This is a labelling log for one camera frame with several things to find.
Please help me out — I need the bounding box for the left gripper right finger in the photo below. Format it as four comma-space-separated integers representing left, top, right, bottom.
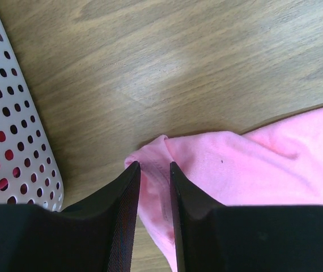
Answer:
170, 162, 323, 271

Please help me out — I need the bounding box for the light pink t shirt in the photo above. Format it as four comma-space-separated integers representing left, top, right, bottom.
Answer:
125, 108, 323, 271

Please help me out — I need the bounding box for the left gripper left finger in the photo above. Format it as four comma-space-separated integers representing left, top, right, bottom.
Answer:
0, 161, 141, 271

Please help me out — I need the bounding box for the white plastic laundry basket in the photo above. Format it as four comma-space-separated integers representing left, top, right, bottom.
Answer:
0, 19, 64, 211

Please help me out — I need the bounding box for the red t shirt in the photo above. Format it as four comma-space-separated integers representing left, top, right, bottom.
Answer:
0, 111, 29, 204

